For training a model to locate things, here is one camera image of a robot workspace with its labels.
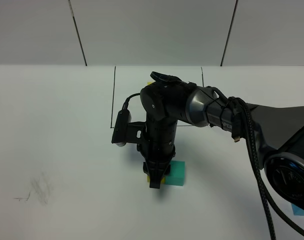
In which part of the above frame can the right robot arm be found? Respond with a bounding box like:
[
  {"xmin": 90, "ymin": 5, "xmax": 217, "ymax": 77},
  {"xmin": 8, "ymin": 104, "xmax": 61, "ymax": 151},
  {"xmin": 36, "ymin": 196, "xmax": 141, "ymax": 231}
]
[{"xmin": 140, "ymin": 72, "xmax": 304, "ymax": 210}]

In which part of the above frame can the braided black cable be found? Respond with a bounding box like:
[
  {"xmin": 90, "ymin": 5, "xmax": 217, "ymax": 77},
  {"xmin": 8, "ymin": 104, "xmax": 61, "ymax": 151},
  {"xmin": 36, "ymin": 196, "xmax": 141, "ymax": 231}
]
[{"xmin": 226, "ymin": 96, "xmax": 304, "ymax": 240}]

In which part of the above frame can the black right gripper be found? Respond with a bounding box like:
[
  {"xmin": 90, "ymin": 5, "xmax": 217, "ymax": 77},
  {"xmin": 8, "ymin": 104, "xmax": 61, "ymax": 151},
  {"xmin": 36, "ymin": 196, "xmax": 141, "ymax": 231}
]
[{"xmin": 137, "ymin": 117, "xmax": 177, "ymax": 189}]

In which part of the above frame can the blue block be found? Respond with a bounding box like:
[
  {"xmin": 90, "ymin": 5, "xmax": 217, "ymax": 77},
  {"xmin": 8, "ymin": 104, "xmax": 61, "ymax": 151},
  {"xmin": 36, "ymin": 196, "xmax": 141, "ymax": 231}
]
[{"xmin": 291, "ymin": 203, "xmax": 304, "ymax": 216}]

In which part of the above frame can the green block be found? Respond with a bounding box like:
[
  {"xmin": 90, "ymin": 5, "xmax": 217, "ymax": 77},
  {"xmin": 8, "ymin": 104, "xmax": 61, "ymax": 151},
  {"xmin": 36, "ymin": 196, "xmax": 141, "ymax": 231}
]
[{"xmin": 164, "ymin": 160, "xmax": 186, "ymax": 187}]

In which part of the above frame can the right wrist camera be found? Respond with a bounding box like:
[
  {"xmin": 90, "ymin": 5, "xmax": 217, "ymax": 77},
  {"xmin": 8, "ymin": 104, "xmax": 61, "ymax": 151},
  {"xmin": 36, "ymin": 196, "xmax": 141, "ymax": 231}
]
[{"xmin": 111, "ymin": 109, "xmax": 146, "ymax": 147}]

